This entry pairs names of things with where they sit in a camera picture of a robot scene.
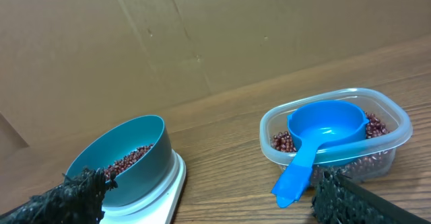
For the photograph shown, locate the clear container of red beans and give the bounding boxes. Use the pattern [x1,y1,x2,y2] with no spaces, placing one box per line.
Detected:
[259,88,413,186]

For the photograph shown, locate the red beans in bowl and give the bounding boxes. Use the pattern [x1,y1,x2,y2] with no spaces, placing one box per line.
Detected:
[104,143,154,180]

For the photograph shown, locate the white digital kitchen scale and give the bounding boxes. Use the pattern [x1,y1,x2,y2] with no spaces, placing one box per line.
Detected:
[100,151,187,224]

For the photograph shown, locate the blue plastic scoop cup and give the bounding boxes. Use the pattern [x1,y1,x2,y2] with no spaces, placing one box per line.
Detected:
[271,100,369,208]

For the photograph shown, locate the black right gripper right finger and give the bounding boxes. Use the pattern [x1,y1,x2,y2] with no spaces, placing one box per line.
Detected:
[312,170,430,224]

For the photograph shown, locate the teal metal bowl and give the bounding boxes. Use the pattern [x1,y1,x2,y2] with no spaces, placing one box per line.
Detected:
[67,115,172,207]

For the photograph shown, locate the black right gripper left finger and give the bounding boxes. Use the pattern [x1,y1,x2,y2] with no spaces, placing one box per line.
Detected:
[1,167,118,224]

